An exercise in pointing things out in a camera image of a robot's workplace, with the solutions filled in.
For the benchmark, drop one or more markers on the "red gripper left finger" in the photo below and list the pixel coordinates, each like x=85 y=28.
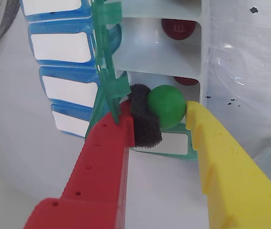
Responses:
x=97 y=179

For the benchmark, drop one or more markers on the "weekly pill organizer box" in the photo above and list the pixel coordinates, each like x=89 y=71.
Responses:
x=61 y=45

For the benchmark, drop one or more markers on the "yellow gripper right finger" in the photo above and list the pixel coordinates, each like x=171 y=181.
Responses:
x=240 y=190

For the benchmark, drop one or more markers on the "green round candy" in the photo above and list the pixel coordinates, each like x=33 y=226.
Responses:
x=166 y=107

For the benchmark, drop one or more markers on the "red candy with m print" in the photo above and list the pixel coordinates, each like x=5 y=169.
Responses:
x=178 y=28

